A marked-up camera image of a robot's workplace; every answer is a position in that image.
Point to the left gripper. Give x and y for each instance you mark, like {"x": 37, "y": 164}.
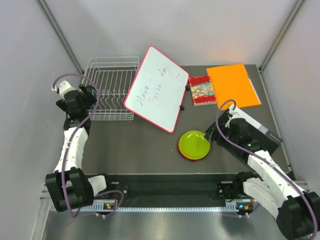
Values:
{"x": 89, "y": 99}

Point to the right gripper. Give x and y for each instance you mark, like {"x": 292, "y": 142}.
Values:
{"x": 221, "y": 128}

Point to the lime green plate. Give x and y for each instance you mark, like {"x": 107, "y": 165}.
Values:
{"x": 194, "y": 137}

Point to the orange plate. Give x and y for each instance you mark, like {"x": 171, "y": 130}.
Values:
{"x": 193, "y": 152}

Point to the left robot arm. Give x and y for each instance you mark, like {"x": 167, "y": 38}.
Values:
{"x": 68, "y": 186}

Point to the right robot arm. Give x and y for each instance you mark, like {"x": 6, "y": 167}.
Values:
{"x": 295, "y": 210}

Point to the black box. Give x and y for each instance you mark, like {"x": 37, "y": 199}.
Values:
{"x": 262, "y": 139}

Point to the dark green plate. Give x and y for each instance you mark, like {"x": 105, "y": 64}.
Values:
{"x": 92, "y": 90}

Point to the orange folder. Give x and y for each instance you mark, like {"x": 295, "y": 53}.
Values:
{"x": 232, "y": 82}

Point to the red patterned paperback book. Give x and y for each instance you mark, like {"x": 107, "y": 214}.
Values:
{"x": 202, "y": 90}

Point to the pink framed whiteboard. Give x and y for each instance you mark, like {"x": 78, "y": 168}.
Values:
{"x": 157, "y": 91}

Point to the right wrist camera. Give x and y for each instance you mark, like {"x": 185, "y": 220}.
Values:
{"x": 233, "y": 113}

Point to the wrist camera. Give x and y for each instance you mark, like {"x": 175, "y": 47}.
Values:
{"x": 233, "y": 113}
{"x": 62, "y": 88}

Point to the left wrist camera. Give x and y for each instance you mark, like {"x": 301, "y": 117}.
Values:
{"x": 62, "y": 88}

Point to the white wire dish rack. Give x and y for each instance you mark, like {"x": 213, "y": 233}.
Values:
{"x": 113, "y": 76}

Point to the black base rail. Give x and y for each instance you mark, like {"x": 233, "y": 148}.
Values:
{"x": 176, "y": 190}

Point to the grey cable duct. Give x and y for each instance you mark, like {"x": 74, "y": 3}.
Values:
{"x": 105, "y": 207}

